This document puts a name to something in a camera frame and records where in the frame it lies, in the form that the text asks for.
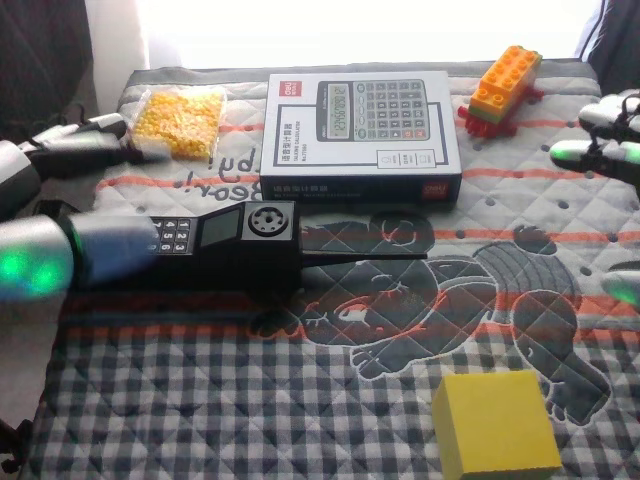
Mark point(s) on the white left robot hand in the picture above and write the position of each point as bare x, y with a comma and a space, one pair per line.
110, 240

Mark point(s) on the orange green brick block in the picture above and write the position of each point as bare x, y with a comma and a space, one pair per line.
505, 90

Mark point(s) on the grey desk calculator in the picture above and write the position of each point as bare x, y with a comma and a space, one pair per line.
360, 125

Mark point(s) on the large black toy phone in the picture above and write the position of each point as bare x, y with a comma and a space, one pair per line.
250, 260

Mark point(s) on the grey quilt with bear print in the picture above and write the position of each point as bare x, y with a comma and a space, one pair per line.
320, 350

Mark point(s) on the bag of yellow beads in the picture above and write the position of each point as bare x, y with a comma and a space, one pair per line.
180, 125

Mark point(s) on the yellow foam cube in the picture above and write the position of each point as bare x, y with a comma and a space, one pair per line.
492, 425

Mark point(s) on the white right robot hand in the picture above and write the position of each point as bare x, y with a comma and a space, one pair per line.
612, 117

